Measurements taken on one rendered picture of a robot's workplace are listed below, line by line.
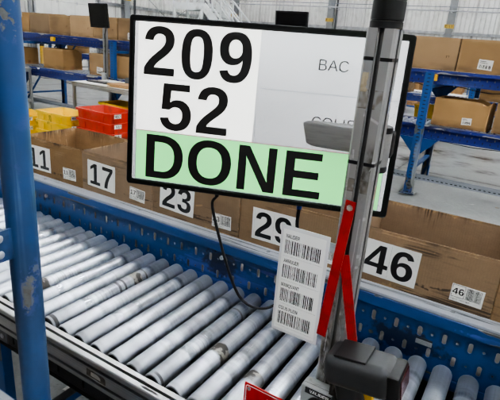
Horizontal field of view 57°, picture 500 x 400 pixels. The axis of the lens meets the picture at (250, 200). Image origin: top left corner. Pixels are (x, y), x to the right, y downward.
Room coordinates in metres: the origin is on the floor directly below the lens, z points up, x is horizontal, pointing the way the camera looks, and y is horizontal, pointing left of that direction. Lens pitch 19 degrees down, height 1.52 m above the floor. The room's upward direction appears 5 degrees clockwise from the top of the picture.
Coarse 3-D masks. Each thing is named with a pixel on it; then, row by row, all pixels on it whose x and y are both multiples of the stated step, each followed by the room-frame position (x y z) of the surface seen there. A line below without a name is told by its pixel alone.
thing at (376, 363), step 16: (336, 352) 0.60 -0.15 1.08; (352, 352) 0.59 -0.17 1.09; (368, 352) 0.59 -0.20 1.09; (384, 352) 0.60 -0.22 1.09; (336, 368) 0.58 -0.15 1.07; (352, 368) 0.57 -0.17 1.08; (368, 368) 0.56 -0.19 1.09; (384, 368) 0.56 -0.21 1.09; (400, 368) 0.56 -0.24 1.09; (336, 384) 0.58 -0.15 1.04; (352, 384) 0.57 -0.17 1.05; (368, 384) 0.55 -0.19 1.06; (384, 384) 0.55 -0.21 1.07; (400, 384) 0.54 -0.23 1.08
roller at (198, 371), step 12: (264, 312) 1.23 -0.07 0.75; (240, 324) 1.15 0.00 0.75; (252, 324) 1.16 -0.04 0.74; (264, 324) 1.21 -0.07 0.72; (228, 336) 1.09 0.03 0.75; (240, 336) 1.10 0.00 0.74; (216, 348) 1.03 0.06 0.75; (228, 348) 1.04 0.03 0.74; (204, 360) 0.98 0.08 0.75; (216, 360) 0.99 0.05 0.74; (192, 372) 0.93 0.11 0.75; (204, 372) 0.95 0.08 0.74; (168, 384) 0.89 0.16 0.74; (180, 384) 0.89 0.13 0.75; (192, 384) 0.91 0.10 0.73
